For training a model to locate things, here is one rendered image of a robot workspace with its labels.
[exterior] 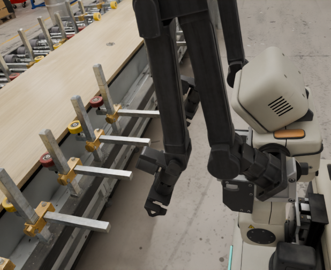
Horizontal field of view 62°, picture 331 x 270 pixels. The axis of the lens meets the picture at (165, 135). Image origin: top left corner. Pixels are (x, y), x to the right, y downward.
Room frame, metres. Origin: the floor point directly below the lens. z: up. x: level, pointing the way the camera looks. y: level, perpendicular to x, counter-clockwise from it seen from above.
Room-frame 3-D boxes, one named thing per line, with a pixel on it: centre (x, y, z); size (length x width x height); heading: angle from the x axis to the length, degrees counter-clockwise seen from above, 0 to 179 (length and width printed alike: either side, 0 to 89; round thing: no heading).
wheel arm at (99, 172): (0.93, 0.38, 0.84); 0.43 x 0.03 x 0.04; 68
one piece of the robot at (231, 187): (0.67, -0.26, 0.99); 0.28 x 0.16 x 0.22; 158
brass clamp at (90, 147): (1.18, 0.38, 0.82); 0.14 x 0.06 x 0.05; 158
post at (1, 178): (0.70, 0.58, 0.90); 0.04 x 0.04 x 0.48; 68
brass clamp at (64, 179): (0.95, 0.47, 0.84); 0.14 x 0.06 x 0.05; 158
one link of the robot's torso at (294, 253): (0.57, -0.35, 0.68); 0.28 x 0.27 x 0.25; 158
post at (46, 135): (0.93, 0.48, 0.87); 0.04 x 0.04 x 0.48; 68
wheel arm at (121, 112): (1.40, 0.19, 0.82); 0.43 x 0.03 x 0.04; 68
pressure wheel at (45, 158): (1.01, 0.57, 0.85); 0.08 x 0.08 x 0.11
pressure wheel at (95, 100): (1.47, 0.38, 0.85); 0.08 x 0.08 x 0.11
